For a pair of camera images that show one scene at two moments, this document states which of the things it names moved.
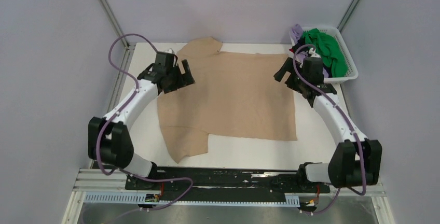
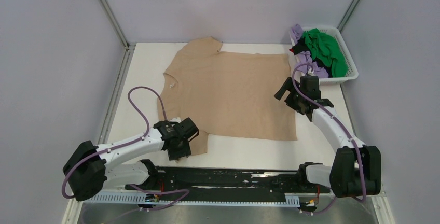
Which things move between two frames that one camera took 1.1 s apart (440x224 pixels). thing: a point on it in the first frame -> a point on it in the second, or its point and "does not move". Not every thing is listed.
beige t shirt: [234, 95] does not move
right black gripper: [288, 66] -> [287, 85]
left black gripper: [185, 77] -> [186, 151]
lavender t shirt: [297, 33] does not move
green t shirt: [329, 50] does not move
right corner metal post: [355, 2] does not move
